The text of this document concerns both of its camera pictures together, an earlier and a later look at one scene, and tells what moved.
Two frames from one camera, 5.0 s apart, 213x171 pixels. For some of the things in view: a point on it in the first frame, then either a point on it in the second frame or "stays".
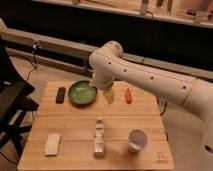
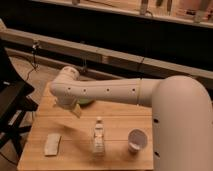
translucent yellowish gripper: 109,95 -> 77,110
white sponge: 52,144 stays
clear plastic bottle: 99,151 stays
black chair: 16,104 stays
